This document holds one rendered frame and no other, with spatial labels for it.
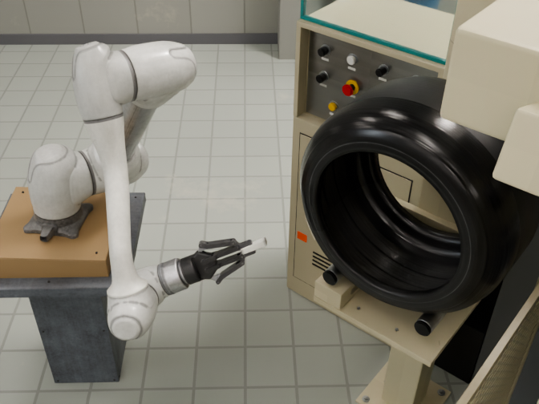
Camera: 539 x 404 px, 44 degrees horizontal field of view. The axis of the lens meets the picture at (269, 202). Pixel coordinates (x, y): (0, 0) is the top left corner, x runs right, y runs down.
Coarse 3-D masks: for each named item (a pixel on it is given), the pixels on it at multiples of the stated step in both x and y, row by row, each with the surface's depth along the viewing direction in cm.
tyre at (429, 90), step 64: (320, 128) 156; (384, 128) 141; (448, 128) 137; (320, 192) 164; (384, 192) 185; (448, 192) 137; (512, 192) 138; (384, 256) 182; (448, 256) 179; (512, 256) 142
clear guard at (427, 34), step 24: (312, 0) 216; (336, 0) 210; (360, 0) 205; (384, 0) 199; (408, 0) 194; (432, 0) 189; (456, 0) 185; (336, 24) 215; (360, 24) 209; (384, 24) 203; (408, 24) 198; (432, 24) 193; (408, 48) 202; (432, 48) 197
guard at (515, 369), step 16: (528, 304) 157; (528, 320) 170; (512, 336) 150; (528, 336) 185; (496, 352) 146; (512, 352) 169; (528, 352) 196; (480, 368) 142; (496, 368) 158; (512, 368) 184; (480, 384) 140; (496, 384) 172; (512, 384) 204; (464, 400) 136; (480, 400) 157; (496, 400) 186
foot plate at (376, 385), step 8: (384, 368) 263; (376, 376) 260; (384, 376) 260; (376, 384) 257; (432, 384) 258; (368, 392) 254; (376, 392) 254; (432, 392) 255; (440, 392) 253; (448, 392) 255; (360, 400) 251; (368, 400) 251; (376, 400) 252; (424, 400) 252; (432, 400) 252; (440, 400) 252
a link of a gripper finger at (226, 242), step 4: (204, 240) 176; (216, 240) 176; (220, 240) 175; (224, 240) 175; (228, 240) 174; (232, 240) 174; (200, 244) 174; (204, 244) 174; (208, 244) 174; (212, 244) 174; (216, 244) 174; (220, 244) 174; (224, 244) 174; (228, 244) 174; (232, 244) 174; (208, 248) 174
